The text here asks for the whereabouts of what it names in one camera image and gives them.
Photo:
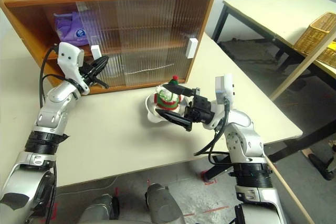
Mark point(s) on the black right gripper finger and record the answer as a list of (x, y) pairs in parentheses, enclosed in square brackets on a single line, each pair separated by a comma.
[(179, 89), (176, 119)]

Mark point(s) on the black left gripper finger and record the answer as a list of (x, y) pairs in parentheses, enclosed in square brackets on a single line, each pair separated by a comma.
[(101, 81), (101, 64)]

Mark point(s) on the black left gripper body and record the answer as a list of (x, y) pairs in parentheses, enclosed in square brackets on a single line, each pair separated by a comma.
[(88, 73)]

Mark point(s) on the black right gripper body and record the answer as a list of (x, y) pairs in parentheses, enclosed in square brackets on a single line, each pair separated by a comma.
[(200, 110)]

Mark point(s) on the purple tissue pack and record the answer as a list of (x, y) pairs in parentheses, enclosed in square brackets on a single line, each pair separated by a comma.
[(76, 33)]

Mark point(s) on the ribbed clear sliding door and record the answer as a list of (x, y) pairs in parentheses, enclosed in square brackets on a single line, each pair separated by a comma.
[(105, 24), (178, 19)]

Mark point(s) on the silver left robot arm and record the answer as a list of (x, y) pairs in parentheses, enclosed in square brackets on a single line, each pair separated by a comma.
[(52, 103)]

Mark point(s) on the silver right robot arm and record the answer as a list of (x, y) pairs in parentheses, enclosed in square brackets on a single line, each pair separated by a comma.
[(244, 140)]

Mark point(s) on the green red toy figure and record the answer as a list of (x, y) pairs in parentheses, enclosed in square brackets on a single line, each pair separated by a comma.
[(168, 103)]

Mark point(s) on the white bowl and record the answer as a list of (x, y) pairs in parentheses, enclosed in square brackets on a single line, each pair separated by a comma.
[(151, 106)]

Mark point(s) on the grey rounded leg cover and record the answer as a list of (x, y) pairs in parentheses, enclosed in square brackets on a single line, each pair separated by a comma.
[(164, 205), (98, 209)]

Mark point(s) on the long wooden stick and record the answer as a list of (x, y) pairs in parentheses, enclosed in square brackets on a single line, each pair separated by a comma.
[(288, 190), (302, 68)]

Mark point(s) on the beige side table black legs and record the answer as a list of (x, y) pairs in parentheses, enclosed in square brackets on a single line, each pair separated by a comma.
[(262, 9)]

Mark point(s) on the black chair base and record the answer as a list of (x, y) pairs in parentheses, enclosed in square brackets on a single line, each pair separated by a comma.
[(323, 167)]

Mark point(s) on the yellow wicker basket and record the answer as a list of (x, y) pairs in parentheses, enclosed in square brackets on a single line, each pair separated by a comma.
[(329, 54), (315, 32)]

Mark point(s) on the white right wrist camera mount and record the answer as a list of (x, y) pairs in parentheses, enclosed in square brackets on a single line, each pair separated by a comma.
[(224, 85)]

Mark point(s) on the black table leg frame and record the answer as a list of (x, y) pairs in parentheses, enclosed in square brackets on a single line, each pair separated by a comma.
[(302, 142)]

